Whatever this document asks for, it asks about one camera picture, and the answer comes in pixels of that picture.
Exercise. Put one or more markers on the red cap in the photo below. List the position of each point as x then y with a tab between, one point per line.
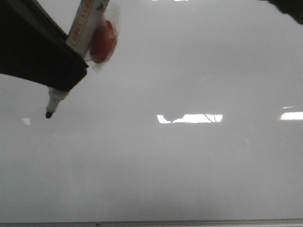
105	38

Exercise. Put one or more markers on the black whiteboard marker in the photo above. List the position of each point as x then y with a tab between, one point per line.
88	16

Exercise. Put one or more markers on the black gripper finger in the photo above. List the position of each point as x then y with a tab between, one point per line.
33	47

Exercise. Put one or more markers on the white whiteboard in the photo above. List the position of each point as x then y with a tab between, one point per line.
198	115

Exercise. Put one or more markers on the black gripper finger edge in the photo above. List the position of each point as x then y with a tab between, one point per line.
293	8

